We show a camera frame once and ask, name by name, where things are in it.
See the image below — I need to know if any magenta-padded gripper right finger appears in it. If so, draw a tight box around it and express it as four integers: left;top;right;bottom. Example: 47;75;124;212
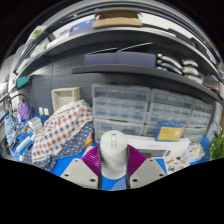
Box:
125;144;167;190

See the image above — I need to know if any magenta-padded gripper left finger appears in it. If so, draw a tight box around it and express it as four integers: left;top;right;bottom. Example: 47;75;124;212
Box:
60;144;103;190

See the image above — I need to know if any white computer mouse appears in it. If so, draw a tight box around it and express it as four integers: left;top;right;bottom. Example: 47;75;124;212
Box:
99;130;129;179

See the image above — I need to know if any long white keyboard box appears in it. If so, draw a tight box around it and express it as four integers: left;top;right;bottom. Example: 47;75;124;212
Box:
127;134;191;160

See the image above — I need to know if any colourful sticker sheet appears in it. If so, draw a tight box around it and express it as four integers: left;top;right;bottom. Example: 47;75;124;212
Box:
163;156;189;174

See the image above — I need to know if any grey wide-drawer cabinet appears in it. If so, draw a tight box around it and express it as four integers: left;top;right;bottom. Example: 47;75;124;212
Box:
184;127;214;144
143;123;196;139
93;118;146;143

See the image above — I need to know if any blue and yellow box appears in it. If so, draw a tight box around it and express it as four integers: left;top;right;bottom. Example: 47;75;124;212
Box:
154;120;185;142

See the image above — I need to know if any red blue checkered cloth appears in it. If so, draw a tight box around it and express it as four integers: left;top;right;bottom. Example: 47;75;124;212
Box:
31;99;94;163

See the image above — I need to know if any clear plastic pack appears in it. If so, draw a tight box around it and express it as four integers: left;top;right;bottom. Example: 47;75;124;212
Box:
181;141;206;164

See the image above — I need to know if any small white device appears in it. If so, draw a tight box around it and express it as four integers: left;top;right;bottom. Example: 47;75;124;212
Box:
28;117;44;134

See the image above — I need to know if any grey small-drawer cabinet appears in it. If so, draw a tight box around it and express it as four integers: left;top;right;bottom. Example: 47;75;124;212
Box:
91;83;152;123
146;88;196;127
189;99;215;130

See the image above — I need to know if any green potted plant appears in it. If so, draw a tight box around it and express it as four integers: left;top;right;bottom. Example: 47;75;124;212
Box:
209;129;224;162

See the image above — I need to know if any white woven basket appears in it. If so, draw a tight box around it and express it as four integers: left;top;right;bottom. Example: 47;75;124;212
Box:
50;86;82;112

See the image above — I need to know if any purple soft object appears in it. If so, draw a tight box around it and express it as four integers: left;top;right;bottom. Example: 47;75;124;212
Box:
17;102;30;122

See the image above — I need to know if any grey pegboard panel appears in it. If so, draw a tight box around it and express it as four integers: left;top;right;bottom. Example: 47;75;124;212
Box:
19;54;98;116

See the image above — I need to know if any teal flat object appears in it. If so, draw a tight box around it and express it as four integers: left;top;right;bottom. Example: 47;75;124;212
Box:
16;75;30;89

